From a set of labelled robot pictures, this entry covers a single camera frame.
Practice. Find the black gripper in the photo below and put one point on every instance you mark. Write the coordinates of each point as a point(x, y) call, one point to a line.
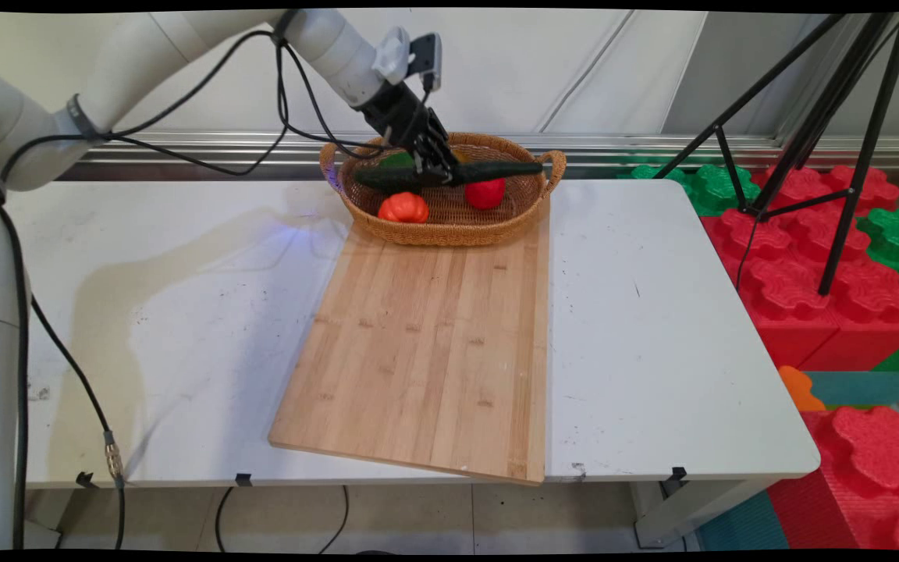
point(399, 117)

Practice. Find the dark green cucumber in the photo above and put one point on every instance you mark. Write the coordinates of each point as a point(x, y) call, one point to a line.
point(496, 168)

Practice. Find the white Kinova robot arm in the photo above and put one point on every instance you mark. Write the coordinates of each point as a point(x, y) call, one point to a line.
point(145, 47)

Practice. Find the yellow bell pepper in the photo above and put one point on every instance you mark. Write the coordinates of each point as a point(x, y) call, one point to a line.
point(458, 158)

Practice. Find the green bell pepper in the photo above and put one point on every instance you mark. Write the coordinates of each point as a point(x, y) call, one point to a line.
point(396, 160)

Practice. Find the orange-red tomato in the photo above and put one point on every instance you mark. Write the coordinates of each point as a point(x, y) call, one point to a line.
point(403, 208)

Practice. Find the red apple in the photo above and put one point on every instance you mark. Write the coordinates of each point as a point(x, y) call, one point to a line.
point(485, 193)

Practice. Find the woven wicker basket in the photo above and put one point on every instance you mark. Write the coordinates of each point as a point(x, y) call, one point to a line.
point(457, 230)

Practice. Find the bamboo cutting board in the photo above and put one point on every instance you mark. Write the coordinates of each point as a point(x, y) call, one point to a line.
point(418, 351)

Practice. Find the green foam block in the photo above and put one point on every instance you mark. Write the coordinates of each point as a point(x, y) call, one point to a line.
point(719, 187)
point(898, 230)

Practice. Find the black table edge clip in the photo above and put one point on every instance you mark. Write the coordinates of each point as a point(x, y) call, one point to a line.
point(87, 479)
point(243, 478)
point(677, 474)

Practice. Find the white table leg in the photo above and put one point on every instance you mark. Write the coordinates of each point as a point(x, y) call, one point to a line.
point(676, 515)

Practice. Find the orange foam piece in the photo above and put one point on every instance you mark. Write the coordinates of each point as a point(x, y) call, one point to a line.
point(799, 388)

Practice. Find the black tripod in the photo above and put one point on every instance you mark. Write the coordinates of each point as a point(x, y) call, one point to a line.
point(873, 134)

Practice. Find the teal foam mat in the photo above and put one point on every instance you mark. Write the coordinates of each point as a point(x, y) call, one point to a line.
point(863, 388)
point(742, 527)

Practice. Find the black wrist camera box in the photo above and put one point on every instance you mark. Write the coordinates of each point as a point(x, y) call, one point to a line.
point(426, 55)

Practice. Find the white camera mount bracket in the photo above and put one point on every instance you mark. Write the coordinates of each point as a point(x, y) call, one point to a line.
point(392, 53)

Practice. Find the aluminium wall rail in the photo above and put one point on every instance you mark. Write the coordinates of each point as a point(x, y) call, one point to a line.
point(652, 148)

